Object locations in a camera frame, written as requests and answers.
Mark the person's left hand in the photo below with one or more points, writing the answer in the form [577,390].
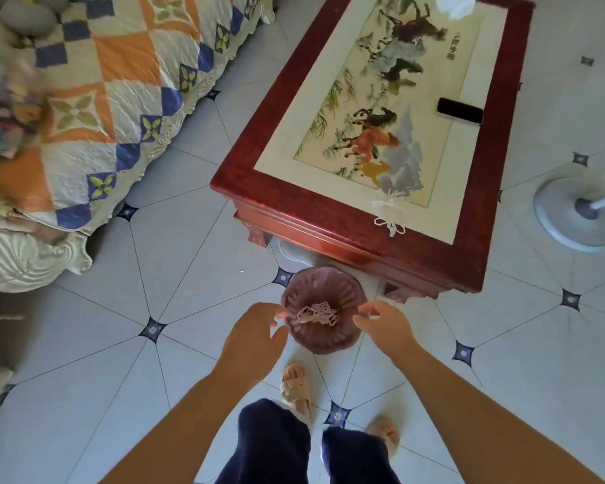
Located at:
[252,347]

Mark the person's right hand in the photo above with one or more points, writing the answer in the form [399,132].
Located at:
[388,332]

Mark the person's left forearm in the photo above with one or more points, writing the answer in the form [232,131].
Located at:
[181,433]

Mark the person's right forearm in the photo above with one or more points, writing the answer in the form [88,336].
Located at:
[484,428]

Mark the person's left leg navy trousers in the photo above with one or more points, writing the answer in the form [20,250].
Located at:
[267,443]

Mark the person's leg navy trousers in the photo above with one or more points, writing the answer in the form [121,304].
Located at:
[267,443]
[355,458]

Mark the person's right leg navy trousers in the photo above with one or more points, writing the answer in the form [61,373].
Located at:
[355,458]

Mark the pink slipper with white charms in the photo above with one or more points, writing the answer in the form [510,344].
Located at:
[295,388]

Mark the teal plastic basket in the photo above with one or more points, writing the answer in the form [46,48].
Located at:
[327,348]

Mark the pink slipper with green charm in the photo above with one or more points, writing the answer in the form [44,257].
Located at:
[383,433]

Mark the white knotted tassel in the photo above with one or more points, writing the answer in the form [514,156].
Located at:
[390,224]

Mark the red wooden coffee table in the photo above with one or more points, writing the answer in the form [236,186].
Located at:
[282,196]

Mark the white standing fan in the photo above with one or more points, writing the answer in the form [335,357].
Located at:
[559,211]

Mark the black smartphone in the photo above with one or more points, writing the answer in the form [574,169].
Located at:
[459,110]

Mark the cream carved sofa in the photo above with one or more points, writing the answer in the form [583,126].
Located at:
[30,257]

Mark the colourful plush toy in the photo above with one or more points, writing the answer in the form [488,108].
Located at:
[5,110]

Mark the grey round cushion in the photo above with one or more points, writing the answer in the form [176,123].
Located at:
[25,17]

